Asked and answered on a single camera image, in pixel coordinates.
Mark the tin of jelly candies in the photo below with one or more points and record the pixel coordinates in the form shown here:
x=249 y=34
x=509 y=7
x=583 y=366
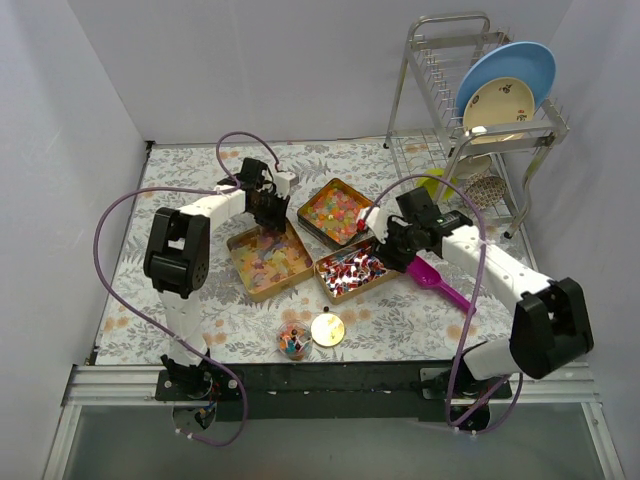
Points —
x=269 y=262

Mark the cream plate with flowers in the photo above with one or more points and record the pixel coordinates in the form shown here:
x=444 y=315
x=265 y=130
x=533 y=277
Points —
x=501 y=101

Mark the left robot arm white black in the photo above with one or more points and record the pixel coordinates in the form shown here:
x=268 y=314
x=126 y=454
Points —
x=178 y=255

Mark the floral tablecloth mat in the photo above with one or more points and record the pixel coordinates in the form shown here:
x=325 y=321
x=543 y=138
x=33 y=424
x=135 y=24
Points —
x=395 y=321

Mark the gold round tin lid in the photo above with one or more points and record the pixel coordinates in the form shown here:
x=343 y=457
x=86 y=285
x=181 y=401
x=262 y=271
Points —
x=327 y=330

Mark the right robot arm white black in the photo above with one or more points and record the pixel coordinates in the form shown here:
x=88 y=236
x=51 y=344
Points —
x=551 y=326

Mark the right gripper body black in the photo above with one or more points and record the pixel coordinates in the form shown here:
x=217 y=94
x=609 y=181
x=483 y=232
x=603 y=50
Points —
x=395 y=240

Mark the clear glass bowl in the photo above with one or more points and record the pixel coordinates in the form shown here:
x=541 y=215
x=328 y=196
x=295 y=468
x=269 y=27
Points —
x=294 y=340

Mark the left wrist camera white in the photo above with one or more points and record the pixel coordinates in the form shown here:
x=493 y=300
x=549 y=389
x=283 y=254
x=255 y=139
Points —
x=284 y=181

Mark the tin of star candies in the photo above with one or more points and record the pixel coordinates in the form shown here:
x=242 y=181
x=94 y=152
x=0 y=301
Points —
x=331 y=214

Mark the blue plate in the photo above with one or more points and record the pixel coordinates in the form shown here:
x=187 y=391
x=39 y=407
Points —
x=531 y=62

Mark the tin of lollipops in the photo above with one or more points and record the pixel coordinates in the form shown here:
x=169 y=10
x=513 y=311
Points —
x=351 y=271

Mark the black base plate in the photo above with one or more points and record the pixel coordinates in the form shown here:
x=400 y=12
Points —
x=309 y=390

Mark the patterned dark bowl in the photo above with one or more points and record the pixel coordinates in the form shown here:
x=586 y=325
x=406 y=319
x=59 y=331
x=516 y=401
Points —
x=485 y=190

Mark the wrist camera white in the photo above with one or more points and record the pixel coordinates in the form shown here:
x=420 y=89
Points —
x=284 y=181
x=374 y=219

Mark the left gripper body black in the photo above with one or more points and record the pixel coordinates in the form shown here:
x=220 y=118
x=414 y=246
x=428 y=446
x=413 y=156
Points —
x=270 y=209

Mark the magenta plastic scoop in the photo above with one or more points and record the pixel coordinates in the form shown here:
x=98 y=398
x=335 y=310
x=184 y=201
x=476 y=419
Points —
x=427 y=277

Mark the metal dish rack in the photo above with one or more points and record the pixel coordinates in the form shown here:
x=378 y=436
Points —
x=425 y=127

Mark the lime green bowl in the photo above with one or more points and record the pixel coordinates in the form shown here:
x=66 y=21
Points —
x=431 y=185

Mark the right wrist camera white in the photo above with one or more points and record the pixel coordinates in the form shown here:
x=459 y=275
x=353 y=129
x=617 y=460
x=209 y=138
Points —
x=374 y=219

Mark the white bowl in rack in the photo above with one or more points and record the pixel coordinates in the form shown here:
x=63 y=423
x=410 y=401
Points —
x=472 y=165

